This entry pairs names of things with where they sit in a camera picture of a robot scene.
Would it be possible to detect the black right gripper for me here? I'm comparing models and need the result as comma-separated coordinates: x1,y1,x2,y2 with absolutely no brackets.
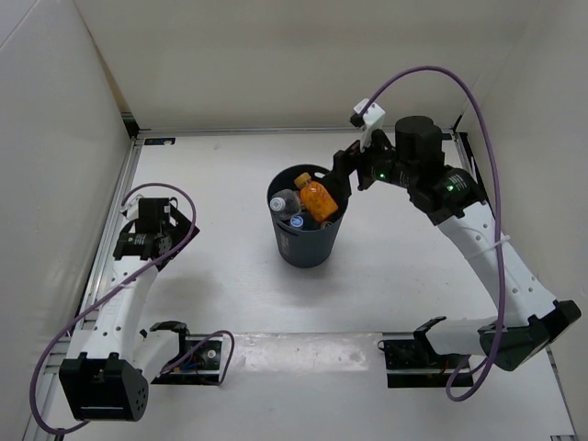
322,123,418,200

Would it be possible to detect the orange juice bottle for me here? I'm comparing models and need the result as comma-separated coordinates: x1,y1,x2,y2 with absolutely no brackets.
294,173,339,223

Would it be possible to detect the blue label Pocari Sweat bottle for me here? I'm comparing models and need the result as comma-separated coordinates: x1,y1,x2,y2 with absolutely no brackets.
289,213,319,231

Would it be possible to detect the clear bottle orange blue label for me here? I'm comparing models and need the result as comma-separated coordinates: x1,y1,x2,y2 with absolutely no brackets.
268,188,302,220

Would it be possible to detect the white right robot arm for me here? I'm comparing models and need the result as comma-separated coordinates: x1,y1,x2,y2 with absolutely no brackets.
325,116,581,371

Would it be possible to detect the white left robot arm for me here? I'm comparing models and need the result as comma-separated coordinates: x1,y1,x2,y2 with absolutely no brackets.
59,197,199,421

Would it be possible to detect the dark grey plastic bin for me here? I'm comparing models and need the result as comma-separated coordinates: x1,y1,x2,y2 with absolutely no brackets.
266,164,348,268

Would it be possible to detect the dark label sticker left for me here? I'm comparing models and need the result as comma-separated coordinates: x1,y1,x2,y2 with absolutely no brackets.
143,137,175,146

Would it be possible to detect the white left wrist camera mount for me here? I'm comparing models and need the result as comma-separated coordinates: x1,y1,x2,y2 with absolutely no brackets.
119,195,142,221

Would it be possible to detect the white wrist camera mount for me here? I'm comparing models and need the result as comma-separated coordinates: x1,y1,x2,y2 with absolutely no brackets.
119,195,142,221
350,98,386,152

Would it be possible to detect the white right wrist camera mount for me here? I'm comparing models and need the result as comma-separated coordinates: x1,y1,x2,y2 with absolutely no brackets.
350,98,386,152

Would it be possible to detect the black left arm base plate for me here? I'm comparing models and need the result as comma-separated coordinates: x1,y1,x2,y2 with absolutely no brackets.
152,336,224,386

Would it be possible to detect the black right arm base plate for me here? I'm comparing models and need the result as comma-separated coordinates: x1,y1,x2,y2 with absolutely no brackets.
377,334,462,390

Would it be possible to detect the aluminium table frame rail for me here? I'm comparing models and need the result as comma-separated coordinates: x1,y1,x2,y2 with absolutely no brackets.
35,111,140,413

